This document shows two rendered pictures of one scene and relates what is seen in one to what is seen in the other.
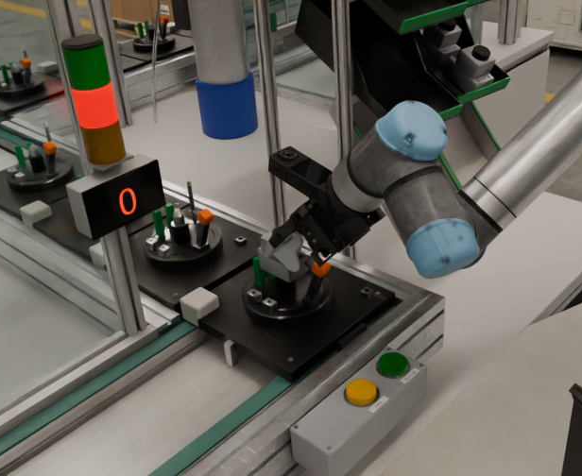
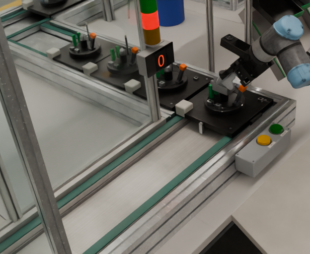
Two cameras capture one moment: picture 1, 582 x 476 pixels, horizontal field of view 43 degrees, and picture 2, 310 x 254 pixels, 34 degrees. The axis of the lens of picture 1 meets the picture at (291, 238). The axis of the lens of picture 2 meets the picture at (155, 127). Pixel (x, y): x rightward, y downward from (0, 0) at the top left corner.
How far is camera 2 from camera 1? 0.61 m
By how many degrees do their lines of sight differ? 5
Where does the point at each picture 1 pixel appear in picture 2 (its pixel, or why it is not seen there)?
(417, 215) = (292, 62)
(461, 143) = not seen: hidden behind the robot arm
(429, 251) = (297, 77)
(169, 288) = (167, 101)
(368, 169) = (270, 44)
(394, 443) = (276, 163)
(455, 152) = not seen: hidden behind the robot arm
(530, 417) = not seen: outside the picture
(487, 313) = not seen: outside the picture
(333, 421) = (253, 151)
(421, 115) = (293, 21)
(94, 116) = (151, 24)
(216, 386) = (196, 142)
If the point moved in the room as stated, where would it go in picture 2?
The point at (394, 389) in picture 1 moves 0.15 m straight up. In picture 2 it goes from (278, 138) to (280, 98)
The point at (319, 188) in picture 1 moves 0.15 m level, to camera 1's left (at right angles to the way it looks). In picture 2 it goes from (245, 52) to (196, 58)
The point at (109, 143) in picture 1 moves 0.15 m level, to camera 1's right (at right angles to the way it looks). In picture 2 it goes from (155, 35) to (206, 29)
